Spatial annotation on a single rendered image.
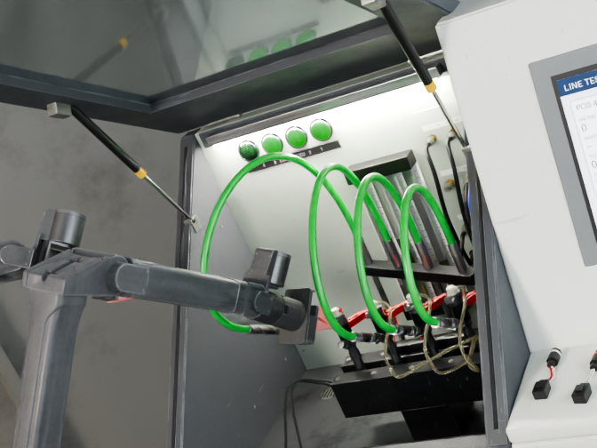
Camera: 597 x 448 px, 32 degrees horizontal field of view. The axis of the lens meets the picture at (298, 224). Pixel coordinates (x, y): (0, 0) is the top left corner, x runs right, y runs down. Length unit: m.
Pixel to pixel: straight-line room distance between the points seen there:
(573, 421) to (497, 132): 0.49
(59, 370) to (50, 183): 2.02
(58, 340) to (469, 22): 0.85
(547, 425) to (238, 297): 0.53
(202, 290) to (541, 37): 0.68
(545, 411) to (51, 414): 0.76
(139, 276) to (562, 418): 0.69
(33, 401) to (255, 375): 0.95
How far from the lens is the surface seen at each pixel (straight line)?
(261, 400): 2.29
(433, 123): 2.05
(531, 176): 1.78
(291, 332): 1.89
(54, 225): 1.84
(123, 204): 3.52
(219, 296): 1.68
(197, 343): 2.13
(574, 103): 1.74
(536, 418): 1.70
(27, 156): 3.37
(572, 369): 1.78
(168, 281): 1.56
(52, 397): 1.42
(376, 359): 2.04
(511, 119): 1.77
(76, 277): 1.39
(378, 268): 2.11
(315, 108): 2.09
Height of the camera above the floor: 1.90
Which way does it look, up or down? 18 degrees down
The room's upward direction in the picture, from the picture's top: 25 degrees counter-clockwise
